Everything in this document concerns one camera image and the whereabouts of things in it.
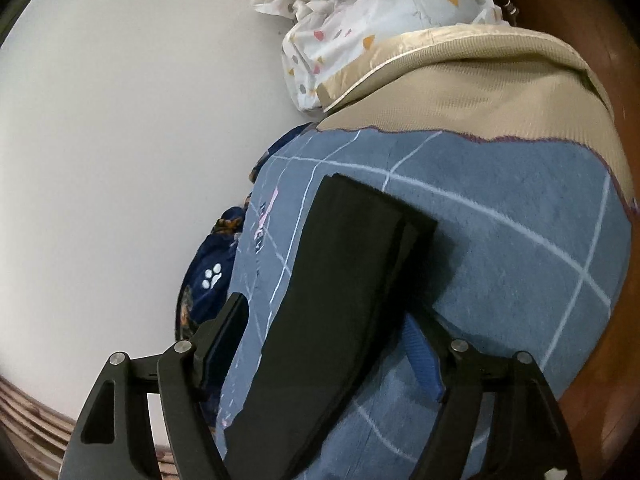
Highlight white triangle print sheet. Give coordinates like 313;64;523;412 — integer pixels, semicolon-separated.
253;0;503;112

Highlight navy dog print blanket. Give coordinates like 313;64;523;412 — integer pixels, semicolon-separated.
173;122;313;345

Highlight black pants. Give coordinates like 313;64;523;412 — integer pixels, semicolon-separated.
224;174;436;479

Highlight blue checked bed sheet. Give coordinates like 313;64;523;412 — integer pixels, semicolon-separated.
216;129;631;479

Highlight brown wooden bed frame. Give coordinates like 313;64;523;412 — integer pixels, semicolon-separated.
479;0;640;480

